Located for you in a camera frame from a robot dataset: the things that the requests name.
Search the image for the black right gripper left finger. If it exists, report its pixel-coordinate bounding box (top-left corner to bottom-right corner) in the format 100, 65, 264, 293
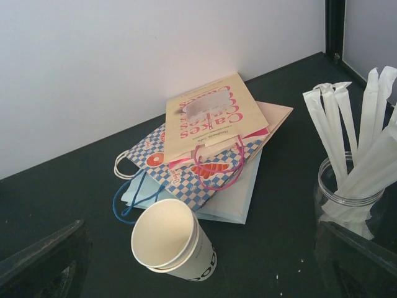
1, 219, 92, 297

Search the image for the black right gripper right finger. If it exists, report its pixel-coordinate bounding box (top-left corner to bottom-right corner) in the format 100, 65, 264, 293
315, 222, 396, 297

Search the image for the cream pink Cakes paper bag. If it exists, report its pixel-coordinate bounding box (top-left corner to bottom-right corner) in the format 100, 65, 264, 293
164, 73, 270, 191

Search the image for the light blue paper bag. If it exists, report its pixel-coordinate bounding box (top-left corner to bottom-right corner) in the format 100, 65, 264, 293
112, 151, 261, 225

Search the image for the blue checkered bakery paper bag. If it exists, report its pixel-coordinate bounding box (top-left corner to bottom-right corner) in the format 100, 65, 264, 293
114, 101, 294, 211

